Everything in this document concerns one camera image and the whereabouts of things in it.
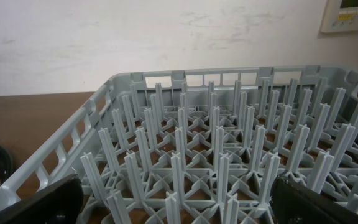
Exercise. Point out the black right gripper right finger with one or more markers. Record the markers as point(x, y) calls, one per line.
point(293, 203)

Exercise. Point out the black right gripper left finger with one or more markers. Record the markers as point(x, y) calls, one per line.
point(60, 202)

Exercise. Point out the round black serving tray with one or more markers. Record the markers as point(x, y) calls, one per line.
point(7, 167)

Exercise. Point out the grey plastic dishwasher rack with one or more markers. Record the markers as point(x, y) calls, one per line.
point(202, 146)

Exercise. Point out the white wall control panel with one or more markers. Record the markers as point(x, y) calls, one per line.
point(340, 16)

